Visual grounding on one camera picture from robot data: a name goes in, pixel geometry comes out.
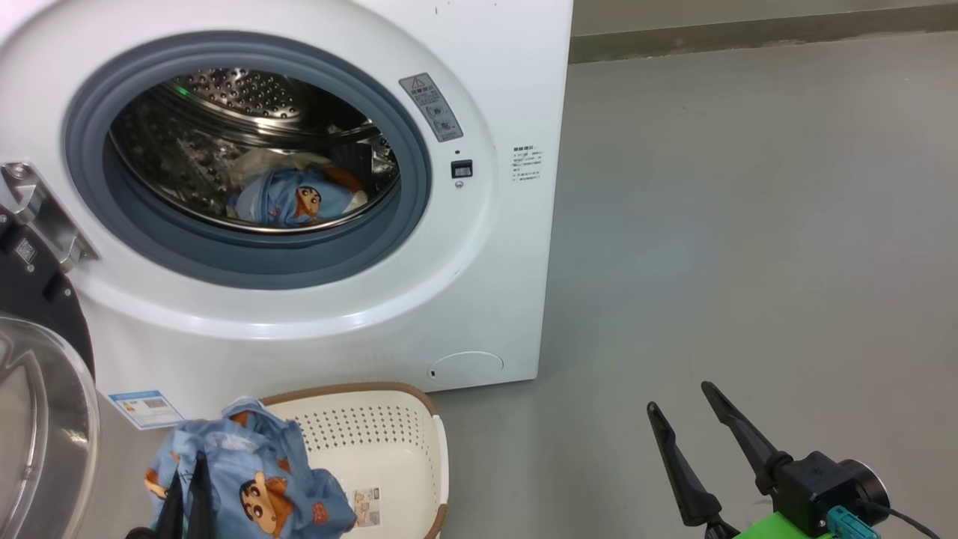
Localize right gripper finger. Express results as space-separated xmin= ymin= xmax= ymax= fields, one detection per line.
xmin=647 ymin=402 xmax=722 ymax=527
xmin=701 ymin=382 xmax=793 ymax=496

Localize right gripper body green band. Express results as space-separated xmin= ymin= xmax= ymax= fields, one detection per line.
xmin=704 ymin=513 xmax=835 ymax=539

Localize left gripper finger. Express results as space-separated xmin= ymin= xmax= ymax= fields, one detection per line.
xmin=187 ymin=453 xmax=216 ymax=539
xmin=153 ymin=468 xmax=188 ymax=539

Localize blue cartoon print garment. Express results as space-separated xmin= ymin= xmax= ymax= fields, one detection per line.
xmin=144 ymin=397 xmax=358 ymax=539

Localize dark round washer door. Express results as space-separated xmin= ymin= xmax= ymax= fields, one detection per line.
xmin=0 ymin=210 xmax=100 ymax=539

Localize light blue cream orange garment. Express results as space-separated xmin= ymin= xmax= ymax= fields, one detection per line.
xmin=227 ymin=150 xmax=369 ymax=229

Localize white front-load washing machine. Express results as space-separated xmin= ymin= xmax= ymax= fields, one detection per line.
xmin=0 ymin=0 xmax=574 ymax=431

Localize silver door hinge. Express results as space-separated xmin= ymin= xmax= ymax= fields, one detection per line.
xmin=0 ymin=161 xmax=98 ymax=272

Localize blue energy label sticker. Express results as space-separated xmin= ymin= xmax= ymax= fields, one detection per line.
xmin=109 ymin=389 xmax=185 ymax=431

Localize paper basket label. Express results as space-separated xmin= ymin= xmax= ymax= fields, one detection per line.
xmin=350 ymin=487 xmax=382 ymax=529

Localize cream perforated laundry basket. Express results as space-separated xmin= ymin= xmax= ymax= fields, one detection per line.
xmin=254 ymin=382 xmax=450 ymax=539

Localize round drain filter cover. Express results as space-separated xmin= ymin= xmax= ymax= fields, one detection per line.
xmin=428 ymin=350 xmax=504 ymax=383

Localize grey warning sticker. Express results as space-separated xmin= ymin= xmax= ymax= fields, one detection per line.
xmin=398 ymin=72 xmax=464 ymax=143

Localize black cable teal connector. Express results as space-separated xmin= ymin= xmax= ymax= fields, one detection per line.
xmin=827 ymin=503 xmax=944 ymax=539

